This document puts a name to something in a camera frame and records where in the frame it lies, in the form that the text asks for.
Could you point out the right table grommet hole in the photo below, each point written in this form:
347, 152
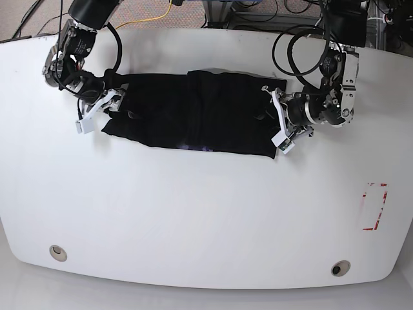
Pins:
340, 268

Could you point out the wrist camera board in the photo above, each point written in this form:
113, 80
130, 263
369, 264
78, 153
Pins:
282, 142
85, 126

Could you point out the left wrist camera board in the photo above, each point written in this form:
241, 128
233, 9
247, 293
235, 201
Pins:
282, 142

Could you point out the left table grommet hole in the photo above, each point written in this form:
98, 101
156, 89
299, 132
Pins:
58, 253

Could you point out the black t-shirt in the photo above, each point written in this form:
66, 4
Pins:
199, 110

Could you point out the table grommet hole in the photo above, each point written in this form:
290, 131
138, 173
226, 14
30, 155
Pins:
340, 268
58, 253

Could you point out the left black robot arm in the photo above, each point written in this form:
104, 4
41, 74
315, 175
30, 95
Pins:
329, 87

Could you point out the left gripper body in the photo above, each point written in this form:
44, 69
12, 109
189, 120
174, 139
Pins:
287, 131

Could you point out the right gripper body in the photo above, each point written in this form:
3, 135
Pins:
110, 99

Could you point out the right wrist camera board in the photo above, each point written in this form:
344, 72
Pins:
85, 126

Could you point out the red tape rectangle marker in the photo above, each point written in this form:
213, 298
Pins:
372, 205

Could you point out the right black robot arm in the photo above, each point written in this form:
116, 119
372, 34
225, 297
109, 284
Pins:
64, 65

